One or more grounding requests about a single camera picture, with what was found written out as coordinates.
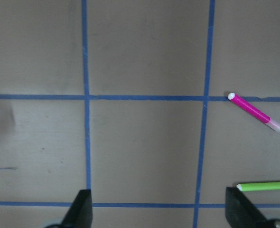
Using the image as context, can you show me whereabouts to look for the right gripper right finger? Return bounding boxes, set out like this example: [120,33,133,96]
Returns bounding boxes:
[225,187,280,228]

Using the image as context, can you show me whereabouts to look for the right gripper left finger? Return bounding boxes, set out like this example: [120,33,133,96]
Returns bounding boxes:
[60,190,93,228]

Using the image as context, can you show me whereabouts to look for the pink pen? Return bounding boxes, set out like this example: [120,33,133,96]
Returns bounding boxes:
[227,92,280,133]

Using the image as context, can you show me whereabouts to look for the green pen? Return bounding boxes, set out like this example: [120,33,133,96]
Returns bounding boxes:
[236,181,280,191]

